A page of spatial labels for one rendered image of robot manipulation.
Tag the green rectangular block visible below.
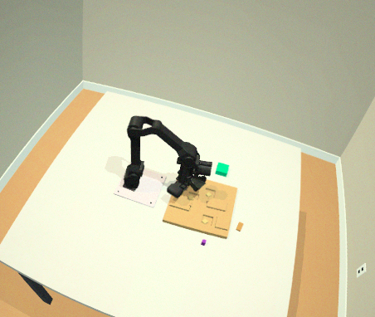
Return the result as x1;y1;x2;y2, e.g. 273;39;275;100
216;163;229;177

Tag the small orange flat block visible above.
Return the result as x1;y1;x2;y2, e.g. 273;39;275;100
236;222;243;232

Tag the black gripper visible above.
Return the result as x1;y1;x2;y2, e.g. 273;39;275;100
167;168;195;198

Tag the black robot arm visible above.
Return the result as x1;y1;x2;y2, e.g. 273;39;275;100
123;115;212;192

